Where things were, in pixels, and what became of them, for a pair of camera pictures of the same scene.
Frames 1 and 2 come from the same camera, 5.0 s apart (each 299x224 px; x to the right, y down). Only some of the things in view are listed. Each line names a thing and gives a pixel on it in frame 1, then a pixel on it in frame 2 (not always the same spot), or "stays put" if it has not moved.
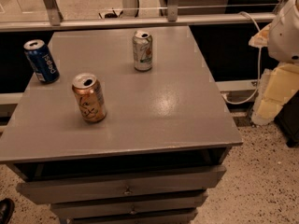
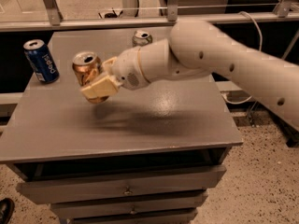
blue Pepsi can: [41, 61] stays put
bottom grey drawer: [185, 217] stays put
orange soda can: [90, 97] -> [87, 67]
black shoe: [7, 208] stays put
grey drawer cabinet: [153, 158] stays put
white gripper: [285, 35] -> [127, 67]
